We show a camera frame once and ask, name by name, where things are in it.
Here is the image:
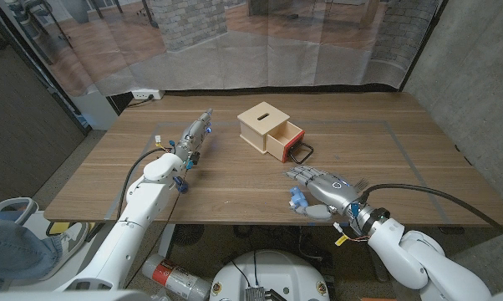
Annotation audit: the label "white table leg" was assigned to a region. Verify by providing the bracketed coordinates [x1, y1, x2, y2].
[157, 224, 176, 258]

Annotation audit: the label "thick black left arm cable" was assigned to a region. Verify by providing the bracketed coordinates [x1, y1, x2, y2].
[116, 146, 169, 221]

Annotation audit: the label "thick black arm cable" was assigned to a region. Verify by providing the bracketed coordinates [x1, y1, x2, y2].
[116, 146, 169, 221]
[358, 182, 503, 247]

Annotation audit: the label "white rounded footrest base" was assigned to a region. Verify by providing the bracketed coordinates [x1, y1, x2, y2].
[0, 196, 100, 293]

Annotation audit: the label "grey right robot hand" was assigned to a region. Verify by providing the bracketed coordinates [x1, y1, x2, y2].
[283, 165, 361, 222]

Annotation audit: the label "red front wooden drawer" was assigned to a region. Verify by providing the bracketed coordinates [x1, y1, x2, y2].
[266, 120, 315, 166]

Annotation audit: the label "grey white sneaker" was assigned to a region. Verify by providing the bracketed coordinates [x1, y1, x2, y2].
[38, 221, 90, 279]

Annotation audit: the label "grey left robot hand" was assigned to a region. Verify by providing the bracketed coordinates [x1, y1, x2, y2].
[174, 107, 215, 163]

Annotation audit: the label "black backdrop stand pole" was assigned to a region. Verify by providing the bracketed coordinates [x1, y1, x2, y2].
[0, 0, 92, 135]
[400, 0, 447, 89]

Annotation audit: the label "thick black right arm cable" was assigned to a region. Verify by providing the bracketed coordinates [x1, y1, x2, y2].
[358, 182, 503, 247]

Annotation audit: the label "white power strip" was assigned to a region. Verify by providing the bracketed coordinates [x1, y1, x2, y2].
[130, 88, 165, 101]

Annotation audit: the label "person grey shirt blue jeans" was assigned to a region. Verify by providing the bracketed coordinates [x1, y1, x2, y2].
[0, 208, 64, 292]

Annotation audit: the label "blue toy camera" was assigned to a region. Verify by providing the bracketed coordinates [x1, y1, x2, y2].
[287, 186, 310, 212]

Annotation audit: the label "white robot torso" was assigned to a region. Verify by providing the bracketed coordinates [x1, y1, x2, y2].
[208, 249, 331, 301]

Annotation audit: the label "printed room backdrop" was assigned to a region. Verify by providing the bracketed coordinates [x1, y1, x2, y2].
[0, 0, 443, 98]

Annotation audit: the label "white canister red label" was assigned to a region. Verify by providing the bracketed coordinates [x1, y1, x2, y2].
[141, 253, 213, 301]

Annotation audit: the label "light wooden slot box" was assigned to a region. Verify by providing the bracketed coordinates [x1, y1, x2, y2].
[236, 101, 291, 155]

